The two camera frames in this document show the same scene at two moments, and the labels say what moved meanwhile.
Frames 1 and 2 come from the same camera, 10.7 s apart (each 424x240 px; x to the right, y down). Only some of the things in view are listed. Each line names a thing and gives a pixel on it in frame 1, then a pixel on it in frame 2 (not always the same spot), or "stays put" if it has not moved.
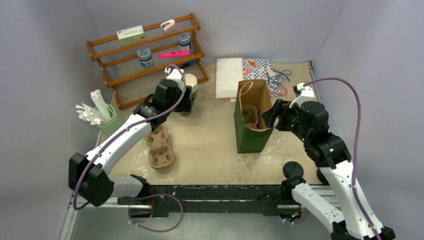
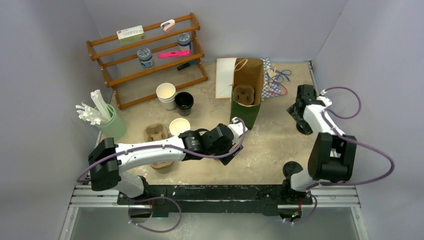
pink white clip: [167, 24] stays put
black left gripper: [185, 105] -> [225, 159]
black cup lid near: [292, 168] stays put
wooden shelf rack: [133, 61] stays put
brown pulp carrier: [161, 155] stays put
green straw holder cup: [110, 126] stays put
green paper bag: [251, 131] -> [249, 72]
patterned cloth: [261, 69] stays put
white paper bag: [229, 71] stays put
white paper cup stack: [191, 80] -> [178, 125]
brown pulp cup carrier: [250, 116] -> [244, 94]
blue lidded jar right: [184, 41] stays put
